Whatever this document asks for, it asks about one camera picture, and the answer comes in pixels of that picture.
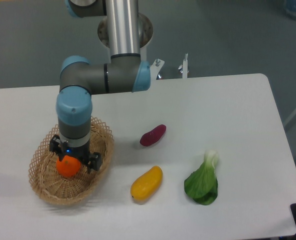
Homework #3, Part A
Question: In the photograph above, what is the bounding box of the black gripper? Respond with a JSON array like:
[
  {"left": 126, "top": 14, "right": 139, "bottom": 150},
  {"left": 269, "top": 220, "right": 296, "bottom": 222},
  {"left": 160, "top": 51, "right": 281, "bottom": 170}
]
[{"left": 49, "top": 134, "right": 102, "bottom": 174}]

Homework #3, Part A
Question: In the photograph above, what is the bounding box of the orange fruit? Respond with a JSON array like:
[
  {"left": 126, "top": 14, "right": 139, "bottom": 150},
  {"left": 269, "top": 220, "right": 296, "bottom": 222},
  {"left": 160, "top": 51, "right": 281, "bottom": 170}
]
[{"left": 55, "top": 155, "right": 82, "bottom": 178}]

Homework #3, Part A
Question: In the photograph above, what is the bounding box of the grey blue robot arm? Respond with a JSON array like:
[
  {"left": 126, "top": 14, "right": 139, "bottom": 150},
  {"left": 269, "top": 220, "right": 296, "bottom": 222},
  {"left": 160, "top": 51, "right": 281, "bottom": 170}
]
[{"left": 49, "top": 0, "right": 151, "bottom": 171}]

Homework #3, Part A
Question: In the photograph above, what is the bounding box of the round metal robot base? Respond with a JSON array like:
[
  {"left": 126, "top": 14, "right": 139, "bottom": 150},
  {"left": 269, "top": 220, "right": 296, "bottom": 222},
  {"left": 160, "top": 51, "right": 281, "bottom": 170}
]
[{"left": 97, "top": 13, "right": 154, "bottom": 49}]

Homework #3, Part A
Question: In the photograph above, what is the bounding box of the woven wicker basket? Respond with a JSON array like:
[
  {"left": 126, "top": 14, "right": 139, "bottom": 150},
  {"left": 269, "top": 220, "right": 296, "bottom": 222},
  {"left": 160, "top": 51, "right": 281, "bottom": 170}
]
[{"left": 28, "top": 117, "right": 114, "bottom": 206}]

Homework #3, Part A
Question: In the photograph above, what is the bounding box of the purple sweet potato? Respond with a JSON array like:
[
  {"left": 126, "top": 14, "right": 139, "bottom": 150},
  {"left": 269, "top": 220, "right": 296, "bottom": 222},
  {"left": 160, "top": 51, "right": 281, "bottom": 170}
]
[{"left": 139, "top": 124, "right": 167, "bottom": 147}]

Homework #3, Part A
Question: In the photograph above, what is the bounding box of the yellow mango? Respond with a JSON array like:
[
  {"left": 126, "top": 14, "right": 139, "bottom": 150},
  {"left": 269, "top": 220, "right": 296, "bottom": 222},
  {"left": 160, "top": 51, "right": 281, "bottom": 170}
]
[{"left": 130, "top": 165, "right": 163, "bottom": 202}]

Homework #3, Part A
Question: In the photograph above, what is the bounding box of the green bok choy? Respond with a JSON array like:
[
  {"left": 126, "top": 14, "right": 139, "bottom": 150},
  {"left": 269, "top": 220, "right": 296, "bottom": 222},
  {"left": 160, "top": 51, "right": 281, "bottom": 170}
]
[{"left": 184, "top": 150, "right": 220, "bottom": 206}]

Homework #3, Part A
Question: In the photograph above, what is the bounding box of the white metal bracket left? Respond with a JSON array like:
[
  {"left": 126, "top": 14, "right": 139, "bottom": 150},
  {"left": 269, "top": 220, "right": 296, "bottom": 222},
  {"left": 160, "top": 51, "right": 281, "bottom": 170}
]
[{"left": 150, "top": 58, "right": 165, "bottom": 81}]

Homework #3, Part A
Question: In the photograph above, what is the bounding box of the white metal bracket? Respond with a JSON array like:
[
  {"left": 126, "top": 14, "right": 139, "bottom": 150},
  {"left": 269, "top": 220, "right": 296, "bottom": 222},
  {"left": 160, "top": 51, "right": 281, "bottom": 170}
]
[
  {"left": 150, "top": 58, "right": 165, "bottom": 81},
  {"left": 178, "top": 53, "right": 189, "bottom": 79}
]

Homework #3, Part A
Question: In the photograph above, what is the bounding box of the white metal bracket right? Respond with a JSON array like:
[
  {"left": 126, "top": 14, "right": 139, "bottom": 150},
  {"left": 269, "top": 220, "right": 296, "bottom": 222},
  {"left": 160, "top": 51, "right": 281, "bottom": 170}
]
[{"left": 178, "top": 53, "right": 189, "bottom": 79}]

